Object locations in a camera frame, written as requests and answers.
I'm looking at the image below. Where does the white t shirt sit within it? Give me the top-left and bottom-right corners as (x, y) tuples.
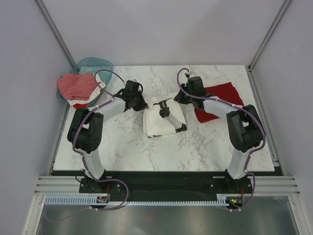
(143, 93), (187, 138)

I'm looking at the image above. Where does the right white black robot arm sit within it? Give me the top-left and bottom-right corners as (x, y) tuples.
(174, 76), (266, 193)

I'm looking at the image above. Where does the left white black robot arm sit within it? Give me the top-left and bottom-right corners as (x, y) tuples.
(67, 80), (148, 192)

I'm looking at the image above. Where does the folded red t shirt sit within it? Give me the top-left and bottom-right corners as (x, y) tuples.
(194, 82), (245, 124)

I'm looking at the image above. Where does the teal plastic basket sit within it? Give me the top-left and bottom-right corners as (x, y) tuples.
(56, 57), (114, 107)

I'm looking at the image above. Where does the pink t shirt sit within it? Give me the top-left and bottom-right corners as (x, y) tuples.
(57, 72), (98, 101)

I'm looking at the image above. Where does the aluminium extrusion crossbar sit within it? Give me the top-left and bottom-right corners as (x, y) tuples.
(35, 176), (300, 196)

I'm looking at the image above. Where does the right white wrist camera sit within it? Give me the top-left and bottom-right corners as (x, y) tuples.
(185, 70), (195, 78)

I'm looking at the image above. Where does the right aluminium frame post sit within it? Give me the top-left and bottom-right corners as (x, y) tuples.
(246, 0), (293, 73)

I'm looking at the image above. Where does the aluminium frame post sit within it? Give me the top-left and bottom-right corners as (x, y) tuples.
(34, 0), (76, 68)
(246, 0), (293, 73)

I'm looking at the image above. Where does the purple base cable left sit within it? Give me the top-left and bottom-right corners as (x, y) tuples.
(89, 177), (130, 212)

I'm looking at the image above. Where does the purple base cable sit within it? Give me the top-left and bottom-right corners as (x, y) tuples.
(226, 172), (257, 212)
(89, 177), (130, 212)

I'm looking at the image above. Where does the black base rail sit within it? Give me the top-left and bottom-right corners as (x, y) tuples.
(79, 171), (252, 200)

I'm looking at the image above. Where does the left aluminium frame post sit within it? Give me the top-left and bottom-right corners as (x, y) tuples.
(34, 0), (76, 68)

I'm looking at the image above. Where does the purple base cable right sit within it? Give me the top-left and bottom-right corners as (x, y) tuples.
(226, 172), (257, 212)

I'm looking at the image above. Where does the white slotted cable duct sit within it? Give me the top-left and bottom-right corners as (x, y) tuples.
(44, 194), (229, 206)

